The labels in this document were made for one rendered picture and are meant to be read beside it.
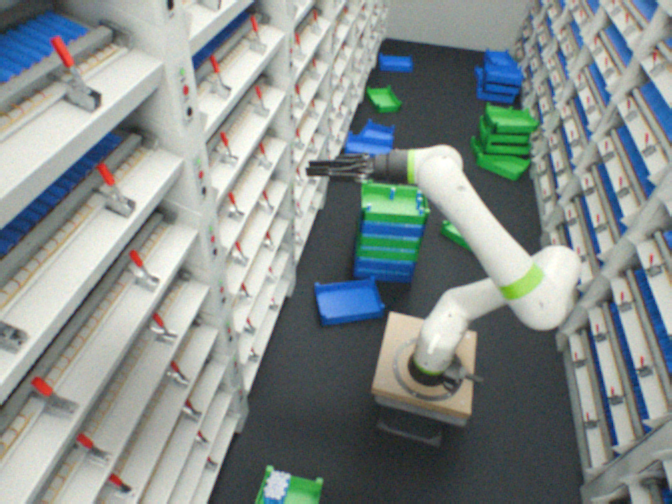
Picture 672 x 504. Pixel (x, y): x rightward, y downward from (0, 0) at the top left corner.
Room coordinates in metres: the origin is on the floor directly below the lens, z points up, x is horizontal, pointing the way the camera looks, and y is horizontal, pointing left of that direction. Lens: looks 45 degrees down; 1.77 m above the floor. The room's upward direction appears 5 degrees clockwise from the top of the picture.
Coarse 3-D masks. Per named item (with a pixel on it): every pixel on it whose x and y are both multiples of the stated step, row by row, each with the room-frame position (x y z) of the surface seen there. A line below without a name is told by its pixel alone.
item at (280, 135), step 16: (272, 128) 1.44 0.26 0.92; (272, 144) 1.39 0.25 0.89; (256, 160) 1.28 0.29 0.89; (272, 160) 1.31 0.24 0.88; (256, 176) 1.20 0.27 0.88; (256, 192) 1.13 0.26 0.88; (240, 208) 1.04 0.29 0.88; (224, 224) 0.96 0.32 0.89; (240, 224) 0.98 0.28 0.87; (224, 240) 0.90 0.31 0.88; (224, 256) 0.84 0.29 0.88
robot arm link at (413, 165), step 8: (416, 152) 1.07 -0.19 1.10; (424, 152) 1.06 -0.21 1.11; (432, 152) 1.04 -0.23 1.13; (440, 152) 1.02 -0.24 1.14; (448, 152) 1.03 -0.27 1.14; (456, 152) 1.06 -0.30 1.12; (408, 160) 1.05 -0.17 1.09; (416, 160) 1.04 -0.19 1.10; (424, 160) 1.02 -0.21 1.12; (456, 160) 1.00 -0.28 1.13; (408, 168) 1.03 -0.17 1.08; (416, 168) 1.03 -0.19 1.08; (408, 176) 1.03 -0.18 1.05; (416, 176) 1.02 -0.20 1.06
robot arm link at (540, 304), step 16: (528, 272) 0.79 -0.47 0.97; (512, 288) 0.77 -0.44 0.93; (528, 288) 0.76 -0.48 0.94; (544, 288) 0.77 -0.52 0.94; (560, 288) 0.79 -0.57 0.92; (512, 304) 0.76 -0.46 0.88; (528, 304) 0.74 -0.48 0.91; (544, 304) 0.74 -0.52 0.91; (560, 304) 0.75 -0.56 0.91; (528, 320) 0.73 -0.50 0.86; (544, 320) 0.72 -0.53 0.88; (560, 320) 0.73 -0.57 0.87
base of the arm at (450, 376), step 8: (408, 360) 0.91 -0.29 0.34; (408, 368) 0.88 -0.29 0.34; (416, 368) 0.86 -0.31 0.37; (448, 368) 0.87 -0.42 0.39; (456, 368) 0.87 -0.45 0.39; (464, 368) 0.88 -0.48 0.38; (416, 376) 0.85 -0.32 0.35; (424, 376) 0.84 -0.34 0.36; (432, 376) 0.84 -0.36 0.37; (440, 376) 0.85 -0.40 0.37; (448, 376) 0.84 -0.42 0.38; (456, 376) 0.84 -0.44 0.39; (464, 376) 0.85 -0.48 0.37; (472, 376) 0.85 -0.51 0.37; (424, 384) 0.83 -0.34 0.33; (432, 384) 0.83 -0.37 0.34; (440, 384) 0.84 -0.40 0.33; (448, 384) 0.83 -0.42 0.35
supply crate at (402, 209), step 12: (372, 192) 1.79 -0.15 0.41; (384, 192) 1.79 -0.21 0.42; (396, 192) 1.79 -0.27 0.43; (408, 192) 1.79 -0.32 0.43; (372, 204) 1.71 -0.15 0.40; (384, 204) 1.72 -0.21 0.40; (396, 204) 1.73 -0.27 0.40; (408, 204) 1.73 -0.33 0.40; (372, 216) 1.59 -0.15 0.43; (384, 216) 1.59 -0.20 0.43; (396, 216) 1.60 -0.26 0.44; (408, 216) 1.60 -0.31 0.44; (420, 216) 1.59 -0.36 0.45
